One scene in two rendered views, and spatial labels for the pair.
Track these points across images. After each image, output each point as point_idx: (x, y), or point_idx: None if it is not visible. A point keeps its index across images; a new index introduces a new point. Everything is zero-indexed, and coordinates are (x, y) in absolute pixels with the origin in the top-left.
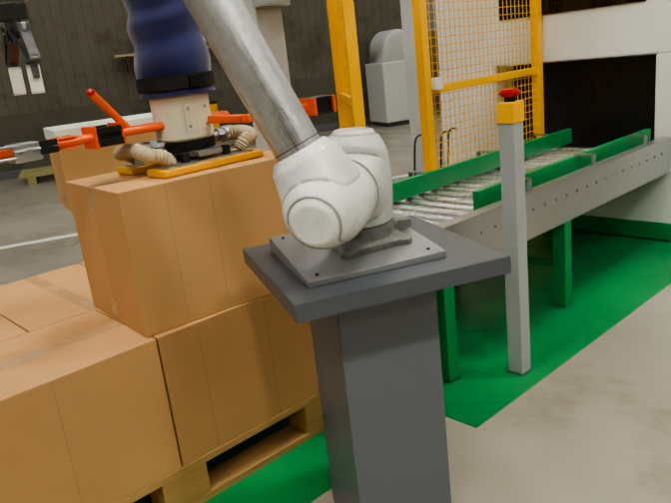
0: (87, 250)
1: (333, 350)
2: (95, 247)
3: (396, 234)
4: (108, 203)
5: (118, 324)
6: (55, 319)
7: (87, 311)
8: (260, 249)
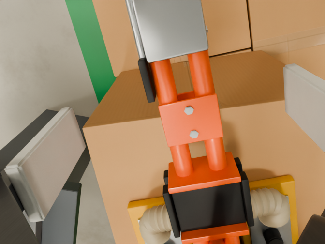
0: (258, 68)
1: (3, 168)
2: (223, 76)
3: None
4: (129, 114)
5: (179, 58)
6: (257, 3)
7: (252, 39)
8: (61, 201)
